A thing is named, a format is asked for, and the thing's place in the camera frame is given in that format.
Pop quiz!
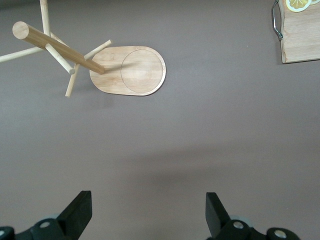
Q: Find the bamboo cutting board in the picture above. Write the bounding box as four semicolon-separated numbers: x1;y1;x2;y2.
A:
279;0;320;64

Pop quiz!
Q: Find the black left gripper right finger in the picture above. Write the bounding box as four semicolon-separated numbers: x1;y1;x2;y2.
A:
205;191;301;240

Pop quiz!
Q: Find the brown table cover mat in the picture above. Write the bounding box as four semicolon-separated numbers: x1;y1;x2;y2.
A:
0;0;320;240

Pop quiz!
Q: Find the metal cutting board handle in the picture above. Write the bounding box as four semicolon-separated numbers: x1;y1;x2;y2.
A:
271;0;284;41

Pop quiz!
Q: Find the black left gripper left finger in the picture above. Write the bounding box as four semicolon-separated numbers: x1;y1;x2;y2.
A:
0;190;93;240

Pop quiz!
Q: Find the wooden cup rack with pegs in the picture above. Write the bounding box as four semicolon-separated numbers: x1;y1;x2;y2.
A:
0;0;167;99

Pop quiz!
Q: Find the lemon slice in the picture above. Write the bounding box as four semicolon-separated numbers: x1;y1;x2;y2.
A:
286;0;311;13

